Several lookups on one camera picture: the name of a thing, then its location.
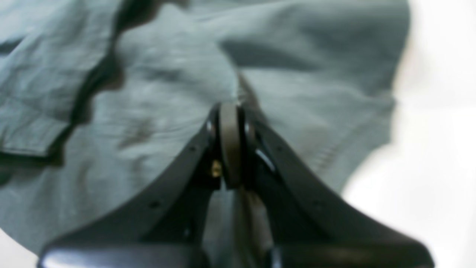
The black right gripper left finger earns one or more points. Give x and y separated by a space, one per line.
162 226

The dark grey t-shirt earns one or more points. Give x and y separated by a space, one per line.
98 97

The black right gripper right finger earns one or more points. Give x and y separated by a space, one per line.
312 226

